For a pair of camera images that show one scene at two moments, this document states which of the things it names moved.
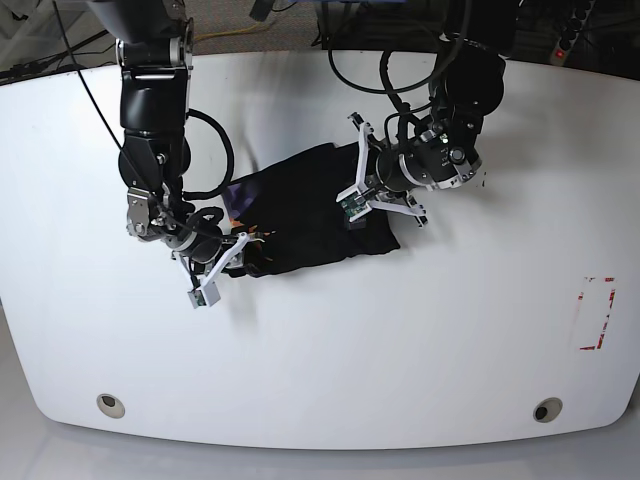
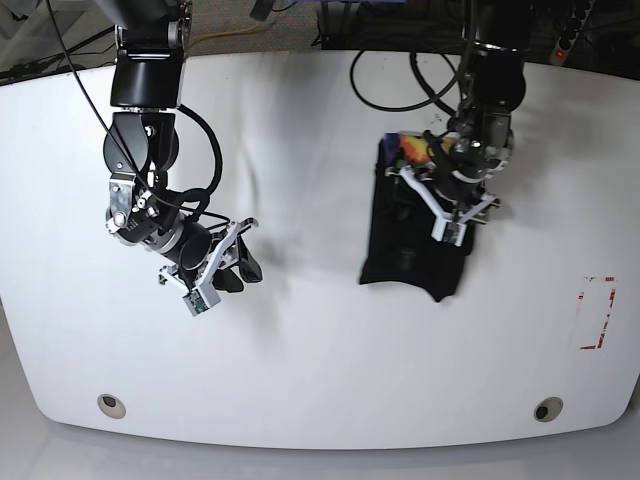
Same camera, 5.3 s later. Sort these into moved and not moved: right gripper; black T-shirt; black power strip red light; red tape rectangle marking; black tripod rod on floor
Moved: black T-shirt; right gripper
Not moved: red tape rectangle marking; black tripod rod on floor; black power strip red light
